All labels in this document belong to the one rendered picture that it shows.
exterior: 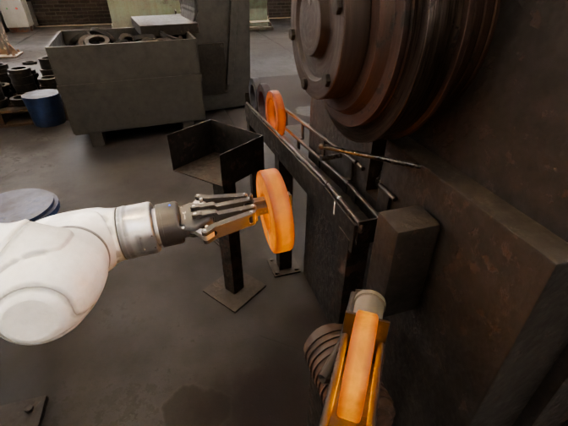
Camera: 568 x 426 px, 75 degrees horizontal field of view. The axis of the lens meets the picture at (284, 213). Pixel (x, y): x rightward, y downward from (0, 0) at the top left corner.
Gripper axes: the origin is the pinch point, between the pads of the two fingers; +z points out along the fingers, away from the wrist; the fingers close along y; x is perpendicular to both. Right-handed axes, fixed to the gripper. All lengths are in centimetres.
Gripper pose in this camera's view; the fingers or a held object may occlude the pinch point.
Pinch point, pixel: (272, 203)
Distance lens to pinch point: 67.9
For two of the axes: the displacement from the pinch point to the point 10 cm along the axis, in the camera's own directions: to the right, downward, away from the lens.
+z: 9.6, -2.0, 2.1
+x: -0.4, -8.2, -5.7
